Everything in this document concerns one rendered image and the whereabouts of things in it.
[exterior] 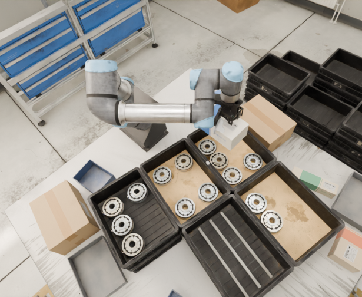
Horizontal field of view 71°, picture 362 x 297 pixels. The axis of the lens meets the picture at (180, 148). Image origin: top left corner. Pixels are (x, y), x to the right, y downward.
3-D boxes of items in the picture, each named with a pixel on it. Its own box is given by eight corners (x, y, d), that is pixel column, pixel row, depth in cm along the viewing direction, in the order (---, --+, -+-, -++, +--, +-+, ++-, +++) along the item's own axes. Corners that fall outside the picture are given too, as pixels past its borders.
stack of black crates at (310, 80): (266, 83, 260) (271, 65, 240) (283, 68, 269) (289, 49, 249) (301, 103, 243) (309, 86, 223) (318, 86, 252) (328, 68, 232)
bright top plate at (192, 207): (171, 204, 129) (171, 204, 129) (188, 194, 131) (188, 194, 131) (181, 221, 124) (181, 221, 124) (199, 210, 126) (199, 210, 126)
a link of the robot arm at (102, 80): (114, 106, 146) (80, 96, 92) (114, 79, 145) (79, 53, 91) (135, 106, 147) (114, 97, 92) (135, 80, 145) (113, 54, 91)
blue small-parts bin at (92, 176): (77, 182, 158) (72, 177, 152) (93, 164, 164) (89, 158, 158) (100, 199, 151) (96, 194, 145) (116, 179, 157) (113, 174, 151)
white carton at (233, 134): (199, 127, 128) (198, 116, 120) (215, 113, 132) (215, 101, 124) (230, 151, 120) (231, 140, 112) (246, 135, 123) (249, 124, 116)
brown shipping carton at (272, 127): (289, 138, 161) (297, 123, 147) (264, 158, 155) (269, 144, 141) (254, 110, 174) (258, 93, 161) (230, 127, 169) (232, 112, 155)
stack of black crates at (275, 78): (241, 106, 247) (246, 71, 209) (259, 89, 256) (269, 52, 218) (276, 129, 230) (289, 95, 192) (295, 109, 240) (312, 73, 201)
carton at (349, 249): (352, 273, 120) (360, 271, 114) (326, 256, 125) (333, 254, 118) (364, 244, 126) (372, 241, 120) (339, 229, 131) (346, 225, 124)
